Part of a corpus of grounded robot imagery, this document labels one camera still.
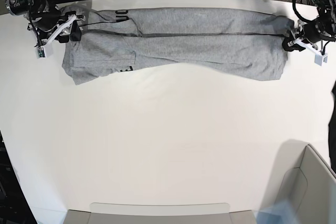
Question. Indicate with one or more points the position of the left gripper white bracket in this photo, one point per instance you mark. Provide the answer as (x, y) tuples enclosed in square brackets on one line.
[(313, 36)]

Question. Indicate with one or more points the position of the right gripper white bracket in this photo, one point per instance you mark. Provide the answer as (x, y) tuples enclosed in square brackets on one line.
[(60, 28)]

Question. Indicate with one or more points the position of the grey T-shirt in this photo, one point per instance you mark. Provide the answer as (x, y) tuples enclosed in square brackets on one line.
[(258, 67)]

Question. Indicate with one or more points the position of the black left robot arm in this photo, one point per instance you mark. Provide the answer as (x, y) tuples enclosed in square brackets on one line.
[(325, 9)]

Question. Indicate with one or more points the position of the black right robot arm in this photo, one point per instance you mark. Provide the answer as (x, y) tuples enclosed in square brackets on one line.
[(162, 32)]

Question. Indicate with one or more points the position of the dark object right edge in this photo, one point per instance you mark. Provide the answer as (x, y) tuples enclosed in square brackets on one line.
[(332, 133)]

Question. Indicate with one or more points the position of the grey bin right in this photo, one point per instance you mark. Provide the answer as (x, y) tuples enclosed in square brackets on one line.
[(311, 193)]

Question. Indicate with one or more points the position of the grey bin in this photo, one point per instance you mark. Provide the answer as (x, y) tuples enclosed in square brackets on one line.
[(311, 193), (117, 213)]

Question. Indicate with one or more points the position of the blue cloth corner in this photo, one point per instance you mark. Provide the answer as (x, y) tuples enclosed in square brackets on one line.
[(279, 213)]

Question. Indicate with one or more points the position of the grey bin front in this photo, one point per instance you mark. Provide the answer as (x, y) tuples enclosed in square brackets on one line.
[(117, 213)]

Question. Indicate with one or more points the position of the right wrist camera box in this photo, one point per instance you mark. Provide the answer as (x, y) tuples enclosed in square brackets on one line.
[(44, 51)]

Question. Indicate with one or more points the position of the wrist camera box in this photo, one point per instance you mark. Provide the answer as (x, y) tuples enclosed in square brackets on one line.
[(44, 51), (320, 59)]

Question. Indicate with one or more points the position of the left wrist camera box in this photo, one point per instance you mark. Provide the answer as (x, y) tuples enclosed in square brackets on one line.
[(320, 59)]

